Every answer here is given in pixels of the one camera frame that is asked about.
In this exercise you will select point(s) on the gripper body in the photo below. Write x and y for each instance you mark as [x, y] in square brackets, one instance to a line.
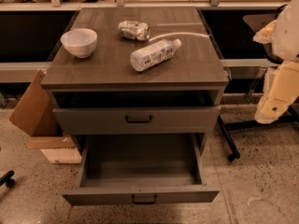
[287, 34]

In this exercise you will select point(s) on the grey drawer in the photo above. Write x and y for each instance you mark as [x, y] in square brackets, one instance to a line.
[135, 120]
[141, 169]

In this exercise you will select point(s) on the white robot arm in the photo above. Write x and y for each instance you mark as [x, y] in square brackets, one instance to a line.
[283, 33]

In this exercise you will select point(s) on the grey top drawer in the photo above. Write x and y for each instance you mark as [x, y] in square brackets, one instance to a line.
[135, 120]

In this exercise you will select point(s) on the grey drawer cabinet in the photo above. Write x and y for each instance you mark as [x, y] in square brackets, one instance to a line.
[154, 73]

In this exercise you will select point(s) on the clear plastic bottle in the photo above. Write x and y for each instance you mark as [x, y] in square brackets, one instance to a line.
[153, 54]

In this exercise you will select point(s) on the crushed metal can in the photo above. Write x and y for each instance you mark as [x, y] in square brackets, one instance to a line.
[134, 30]

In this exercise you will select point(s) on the white bowl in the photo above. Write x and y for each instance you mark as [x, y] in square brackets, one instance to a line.
[80, 42]

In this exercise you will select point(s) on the white foam block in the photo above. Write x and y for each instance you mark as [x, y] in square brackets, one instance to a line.
[62, 155]

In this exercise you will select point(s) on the brown cardboard sheet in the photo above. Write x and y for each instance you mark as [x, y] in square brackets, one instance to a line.
[34, 112]

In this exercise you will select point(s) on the black chair caster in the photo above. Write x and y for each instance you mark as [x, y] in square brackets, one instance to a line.
[7, 179]

